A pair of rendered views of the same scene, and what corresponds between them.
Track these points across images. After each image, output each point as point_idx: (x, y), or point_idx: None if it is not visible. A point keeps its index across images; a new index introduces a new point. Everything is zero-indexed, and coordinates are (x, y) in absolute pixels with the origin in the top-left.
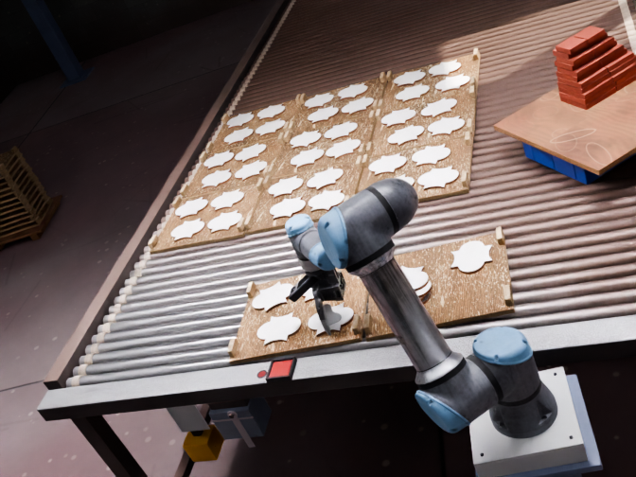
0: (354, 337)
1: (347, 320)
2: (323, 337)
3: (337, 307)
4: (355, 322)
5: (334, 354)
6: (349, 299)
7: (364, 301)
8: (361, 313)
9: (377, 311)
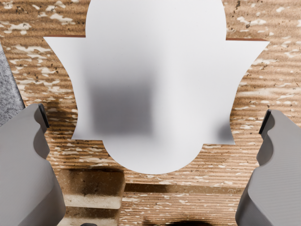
0: (54, 168)
1: (121, 161)
2: (51, 64)
3: (217, 122)
4: (78, 203)
5: (9, 95)
6: (251, 148)
7: (212, 186)
8: (157, 180)
9: (151, 210)
